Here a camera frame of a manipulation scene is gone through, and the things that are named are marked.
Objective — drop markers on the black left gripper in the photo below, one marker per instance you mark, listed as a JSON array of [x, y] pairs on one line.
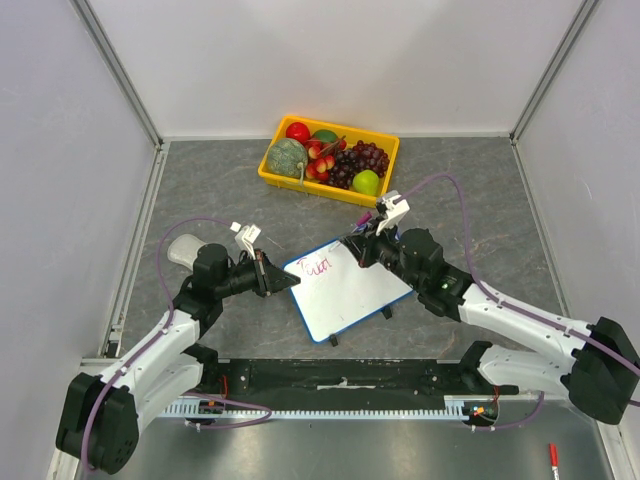
[[270, 279]]

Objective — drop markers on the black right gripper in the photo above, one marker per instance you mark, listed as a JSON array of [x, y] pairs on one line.
[[366, 246]]

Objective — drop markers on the purple capped whiteboard marker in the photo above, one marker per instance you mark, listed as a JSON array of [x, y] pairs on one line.
[[357, 227]]

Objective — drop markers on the blue framed whiteboard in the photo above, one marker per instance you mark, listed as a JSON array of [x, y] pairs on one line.
[[335, 293]]

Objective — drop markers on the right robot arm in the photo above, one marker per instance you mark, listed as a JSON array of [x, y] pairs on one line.
[[594, 365]]

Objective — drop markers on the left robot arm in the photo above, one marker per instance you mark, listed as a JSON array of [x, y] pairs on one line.
[[105, 414]]

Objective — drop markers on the white whiteboard eraser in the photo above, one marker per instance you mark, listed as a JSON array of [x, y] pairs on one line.
[[184, 250]]

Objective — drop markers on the green pear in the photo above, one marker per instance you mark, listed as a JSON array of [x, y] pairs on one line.
[[366, 182]]

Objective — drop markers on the dark purple grape bunch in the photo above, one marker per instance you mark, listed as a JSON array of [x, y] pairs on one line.
[[352, 161]]

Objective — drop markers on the red cherries cluster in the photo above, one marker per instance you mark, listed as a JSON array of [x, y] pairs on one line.
[[322, 158]]

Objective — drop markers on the yellow plastic fruit tray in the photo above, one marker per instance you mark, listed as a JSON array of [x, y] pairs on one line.
[[389, 143]]

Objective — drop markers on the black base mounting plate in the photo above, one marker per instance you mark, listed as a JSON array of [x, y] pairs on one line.
[[346, 384]]

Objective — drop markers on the green mango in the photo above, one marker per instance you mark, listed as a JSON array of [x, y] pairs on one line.
[[325, 136]]

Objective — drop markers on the green netted melon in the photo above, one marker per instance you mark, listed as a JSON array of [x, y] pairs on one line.
[[287, 157]]

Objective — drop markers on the red apple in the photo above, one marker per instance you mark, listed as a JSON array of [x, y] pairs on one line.
[[298, 131]]

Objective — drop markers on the red marker pen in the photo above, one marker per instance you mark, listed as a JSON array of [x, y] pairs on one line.
[[554, 461]]

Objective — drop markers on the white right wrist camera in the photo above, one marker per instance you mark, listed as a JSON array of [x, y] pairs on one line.
[[391, 207]]

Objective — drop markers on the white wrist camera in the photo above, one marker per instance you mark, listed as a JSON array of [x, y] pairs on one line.
[[391, 207], [245, 237]]

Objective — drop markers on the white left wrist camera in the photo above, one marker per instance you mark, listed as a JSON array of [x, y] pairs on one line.
[[245, 237]]

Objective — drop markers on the light blue cable duct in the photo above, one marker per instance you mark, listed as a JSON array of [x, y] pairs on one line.
[[195, 408]]

